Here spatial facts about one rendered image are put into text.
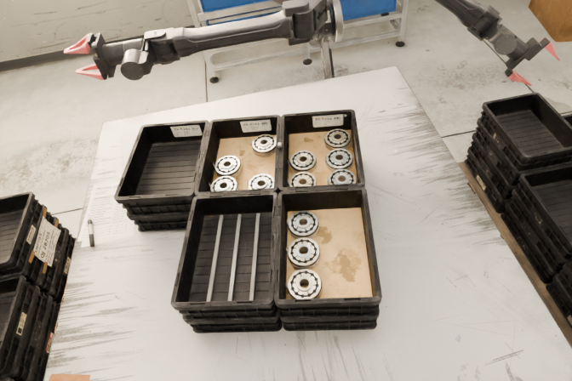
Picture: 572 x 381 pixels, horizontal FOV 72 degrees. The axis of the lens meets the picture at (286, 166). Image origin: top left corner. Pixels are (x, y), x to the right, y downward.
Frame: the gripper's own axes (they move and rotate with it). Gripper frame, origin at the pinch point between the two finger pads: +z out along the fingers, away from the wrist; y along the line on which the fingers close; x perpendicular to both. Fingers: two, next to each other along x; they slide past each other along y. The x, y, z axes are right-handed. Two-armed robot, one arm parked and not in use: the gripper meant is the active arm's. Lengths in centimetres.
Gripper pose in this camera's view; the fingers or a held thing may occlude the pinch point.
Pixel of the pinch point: (73, 61)
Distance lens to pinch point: 124.3
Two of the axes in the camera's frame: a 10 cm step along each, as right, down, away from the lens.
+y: 1.0, 6.5, 7.5
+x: -1.4, -7.4, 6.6
